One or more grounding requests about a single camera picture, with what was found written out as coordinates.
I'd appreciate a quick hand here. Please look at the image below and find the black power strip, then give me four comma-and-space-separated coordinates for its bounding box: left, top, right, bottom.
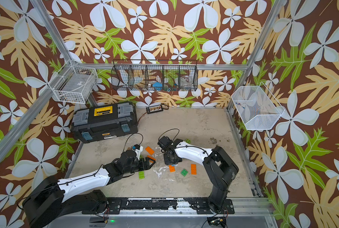
146, 104, 164, 114

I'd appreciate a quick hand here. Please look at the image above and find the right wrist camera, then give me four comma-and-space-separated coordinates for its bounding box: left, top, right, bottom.
158, 136, 173, 152

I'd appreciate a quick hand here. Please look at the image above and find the white wire basket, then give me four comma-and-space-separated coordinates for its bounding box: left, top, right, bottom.
232, 83, 285, 131
49, 60, 98, 104

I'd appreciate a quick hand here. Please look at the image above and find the lime green lego plate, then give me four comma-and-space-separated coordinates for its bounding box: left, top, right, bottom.
138, 171, 145, 180

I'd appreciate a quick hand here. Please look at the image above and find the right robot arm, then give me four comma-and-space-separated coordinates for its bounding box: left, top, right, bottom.
158, 136, 239, 213

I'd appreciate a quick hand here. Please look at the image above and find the white wire basket right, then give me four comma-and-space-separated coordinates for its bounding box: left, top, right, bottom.
232, 83, 285, 131

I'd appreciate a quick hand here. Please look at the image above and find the white wire basket left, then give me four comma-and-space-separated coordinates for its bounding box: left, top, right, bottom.
49, 60, 98, 104

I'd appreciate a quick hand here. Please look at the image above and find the black wire basket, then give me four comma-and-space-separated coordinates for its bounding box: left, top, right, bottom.
110, 60, 199, 92

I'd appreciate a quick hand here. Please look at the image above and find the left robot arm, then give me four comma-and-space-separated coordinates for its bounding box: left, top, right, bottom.
22, 150, 156, 228

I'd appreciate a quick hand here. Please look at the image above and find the dark green square lego brick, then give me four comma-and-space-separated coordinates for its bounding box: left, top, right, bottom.
181, 169, 188, 177

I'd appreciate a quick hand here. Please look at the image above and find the aluminium frame post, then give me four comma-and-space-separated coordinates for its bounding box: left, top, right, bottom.
226, 0, 287, 110

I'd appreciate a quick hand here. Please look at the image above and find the black toolbox yellow handle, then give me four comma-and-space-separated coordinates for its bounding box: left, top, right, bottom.
70, 102, 138, 143

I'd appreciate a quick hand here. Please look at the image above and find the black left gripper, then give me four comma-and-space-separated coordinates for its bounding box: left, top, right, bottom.
123, 156, 157, 174

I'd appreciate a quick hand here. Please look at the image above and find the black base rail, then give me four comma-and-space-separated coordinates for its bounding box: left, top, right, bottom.
82, 197, 235, 215

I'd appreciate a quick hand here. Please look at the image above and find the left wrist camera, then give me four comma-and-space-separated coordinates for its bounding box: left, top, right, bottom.
132, 144, 143, 159

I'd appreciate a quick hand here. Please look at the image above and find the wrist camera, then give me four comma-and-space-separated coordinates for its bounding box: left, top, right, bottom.
158, 136, 173, 152
132, 144, 143, 159

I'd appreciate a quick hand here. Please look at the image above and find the long orange lego plate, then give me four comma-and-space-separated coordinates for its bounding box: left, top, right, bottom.
169, 165, 175, 173

